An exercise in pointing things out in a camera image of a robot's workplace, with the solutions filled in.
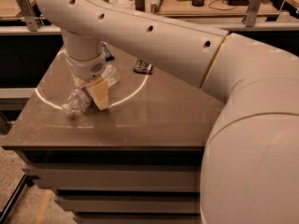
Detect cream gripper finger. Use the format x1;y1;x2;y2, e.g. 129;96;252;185
87;77;108;110
71;74;85;88

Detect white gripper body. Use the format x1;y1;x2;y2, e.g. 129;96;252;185
64;51;106;80

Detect clear plastic water bottle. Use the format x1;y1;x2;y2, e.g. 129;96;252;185
62;64;120;115

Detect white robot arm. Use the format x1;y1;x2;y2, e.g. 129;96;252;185
36;0;299;224

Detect dark blue flat packet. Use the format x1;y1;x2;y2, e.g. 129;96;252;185
102;43;114;62

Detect black rectangular snack bar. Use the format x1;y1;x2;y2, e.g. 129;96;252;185
134;60;153;75

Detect grey stacked table base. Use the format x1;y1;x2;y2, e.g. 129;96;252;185
22;150;201;224

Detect white power tool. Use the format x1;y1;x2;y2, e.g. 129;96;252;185
150;0;163;13

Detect grey metal post left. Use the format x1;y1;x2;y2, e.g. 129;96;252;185
16;0;39;32

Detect grey metal post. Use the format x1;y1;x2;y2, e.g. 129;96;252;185
241;0;270;28
135;0;145;11
16;0;39;32

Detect grey metal post middle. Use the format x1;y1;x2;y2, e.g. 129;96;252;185
135;0;145;11

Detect black cable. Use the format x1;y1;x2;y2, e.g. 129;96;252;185
207;0;230;11

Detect grey metal post right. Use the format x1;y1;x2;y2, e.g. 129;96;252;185
241;0;270;28

